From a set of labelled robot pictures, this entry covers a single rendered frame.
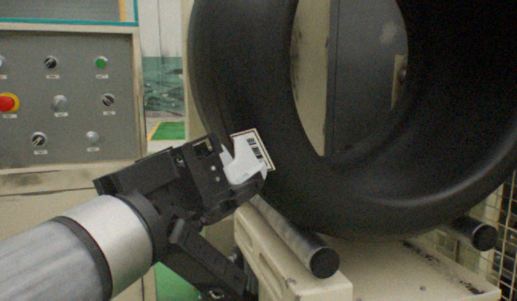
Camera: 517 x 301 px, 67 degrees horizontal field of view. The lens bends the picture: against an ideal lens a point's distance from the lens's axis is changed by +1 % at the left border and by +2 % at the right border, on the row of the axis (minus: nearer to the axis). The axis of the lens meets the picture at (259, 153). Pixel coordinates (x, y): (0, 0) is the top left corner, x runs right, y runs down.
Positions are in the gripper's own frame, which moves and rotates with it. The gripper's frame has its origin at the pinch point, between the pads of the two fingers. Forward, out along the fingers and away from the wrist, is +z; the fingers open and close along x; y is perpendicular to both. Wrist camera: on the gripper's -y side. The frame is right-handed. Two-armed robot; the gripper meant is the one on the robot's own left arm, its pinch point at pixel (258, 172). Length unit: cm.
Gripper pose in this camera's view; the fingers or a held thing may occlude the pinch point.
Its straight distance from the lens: 48.8
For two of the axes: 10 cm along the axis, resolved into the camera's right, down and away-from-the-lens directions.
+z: 5.2, -3.1, 7.9
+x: -7.8, 2.1, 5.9
